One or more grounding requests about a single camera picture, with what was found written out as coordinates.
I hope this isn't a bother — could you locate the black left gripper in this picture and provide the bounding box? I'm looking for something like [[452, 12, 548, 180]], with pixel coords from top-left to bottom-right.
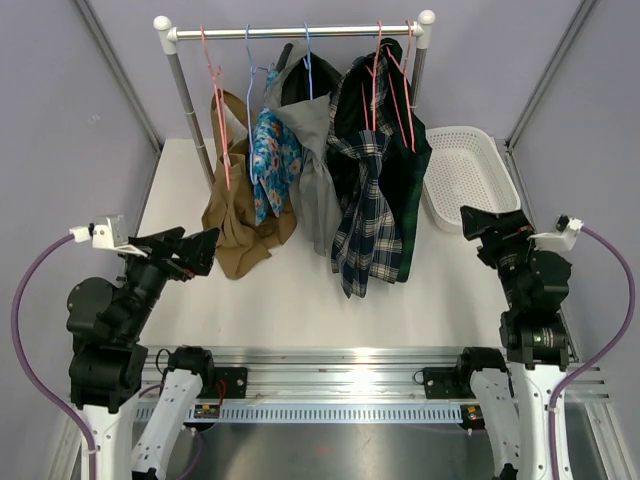
[[117, 225, 220, 340]]

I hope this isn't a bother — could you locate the metal clothes rack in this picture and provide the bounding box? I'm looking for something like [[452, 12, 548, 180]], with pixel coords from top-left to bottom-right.
[[153, 10, 436, 187]]

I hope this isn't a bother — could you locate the white slotted cable duct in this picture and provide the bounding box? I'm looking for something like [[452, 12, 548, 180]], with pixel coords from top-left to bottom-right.
[[135, 402, 464, 424]]

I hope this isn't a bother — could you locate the blue floral skirt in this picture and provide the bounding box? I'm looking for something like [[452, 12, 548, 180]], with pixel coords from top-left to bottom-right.
[[250, 69, 303, 227]]

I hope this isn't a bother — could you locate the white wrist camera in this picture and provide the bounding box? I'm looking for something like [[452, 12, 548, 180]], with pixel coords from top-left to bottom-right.
[[529, 215, 584, 252], [69, 214, 148, 258]]

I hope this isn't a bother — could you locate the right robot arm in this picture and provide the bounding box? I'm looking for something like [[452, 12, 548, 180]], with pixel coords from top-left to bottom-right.
[[453, 206, 573, 479]]

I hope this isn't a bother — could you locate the navy white plaid skirt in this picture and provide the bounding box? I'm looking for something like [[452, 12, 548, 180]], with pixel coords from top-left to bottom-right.
[[327, 53, 402, 298]]

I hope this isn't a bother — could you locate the white perforated plastic basket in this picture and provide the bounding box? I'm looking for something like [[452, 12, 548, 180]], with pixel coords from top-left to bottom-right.
[[423, 126, 521, 234]]

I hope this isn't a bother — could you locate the tan brown skirt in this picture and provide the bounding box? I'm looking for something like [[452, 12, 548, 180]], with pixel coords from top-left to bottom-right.
[[202, 91, 297, 280]]

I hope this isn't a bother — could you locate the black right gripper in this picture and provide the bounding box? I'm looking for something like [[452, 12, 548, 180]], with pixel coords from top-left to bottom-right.
[[461, 205, 543, 309]]

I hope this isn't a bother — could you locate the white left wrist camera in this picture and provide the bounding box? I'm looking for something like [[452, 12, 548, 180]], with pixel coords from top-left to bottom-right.
[[69, 214, 148, 258]]

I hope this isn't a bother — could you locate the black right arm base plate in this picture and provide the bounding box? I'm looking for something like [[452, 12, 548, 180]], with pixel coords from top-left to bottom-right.
[[422, 367, 474, 400]]

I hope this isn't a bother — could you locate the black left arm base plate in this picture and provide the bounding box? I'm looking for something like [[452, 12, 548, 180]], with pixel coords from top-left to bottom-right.
[[199, 367, 248, 400]]

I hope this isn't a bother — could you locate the blue wire hanger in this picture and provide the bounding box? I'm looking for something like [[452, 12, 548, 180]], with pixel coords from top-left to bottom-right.
[[244, 24, 275, 185], [303, 23, 314, 100]]

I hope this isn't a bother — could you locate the dark green plaid skirt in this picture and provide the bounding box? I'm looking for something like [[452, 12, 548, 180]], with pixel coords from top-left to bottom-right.
[[333, 38, 434, 285]]

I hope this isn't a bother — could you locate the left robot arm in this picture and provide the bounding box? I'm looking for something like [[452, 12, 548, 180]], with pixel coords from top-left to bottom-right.
[[66, 221, 220, 479]]

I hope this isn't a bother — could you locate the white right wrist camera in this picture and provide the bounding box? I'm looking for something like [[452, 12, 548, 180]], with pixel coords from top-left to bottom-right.
[[529, 215, 584, 252]]

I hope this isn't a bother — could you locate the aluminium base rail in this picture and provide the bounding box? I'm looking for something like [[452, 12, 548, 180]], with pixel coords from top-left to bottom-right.
[[134, 344, 614, 406]]

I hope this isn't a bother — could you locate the grey skirt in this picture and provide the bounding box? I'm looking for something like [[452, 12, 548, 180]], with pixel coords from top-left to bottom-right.
[[266, 41, 342, 256]]

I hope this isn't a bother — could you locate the pink wire hanger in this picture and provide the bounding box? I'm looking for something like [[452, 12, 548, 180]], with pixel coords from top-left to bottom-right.
[[200, 25, 231, 191], [387, 20, 415, 152], [364, 20, 382, 131]]

